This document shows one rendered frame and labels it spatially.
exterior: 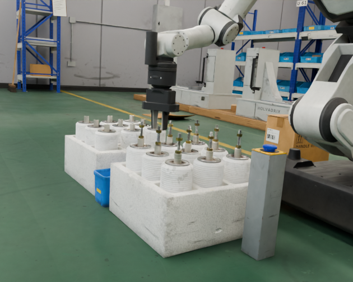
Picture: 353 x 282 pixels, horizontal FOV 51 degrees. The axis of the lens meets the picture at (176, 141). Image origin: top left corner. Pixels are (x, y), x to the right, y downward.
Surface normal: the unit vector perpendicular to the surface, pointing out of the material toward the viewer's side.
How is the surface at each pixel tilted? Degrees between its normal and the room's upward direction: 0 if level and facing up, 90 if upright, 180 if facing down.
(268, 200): 90
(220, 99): 90
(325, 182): 46
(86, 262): 0
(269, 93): 90
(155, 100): 90
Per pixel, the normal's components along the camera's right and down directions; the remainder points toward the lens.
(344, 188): -0.57, -0.65
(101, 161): 0.56, 0.19
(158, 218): -0.84, 0.05
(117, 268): 0.07, -0.98
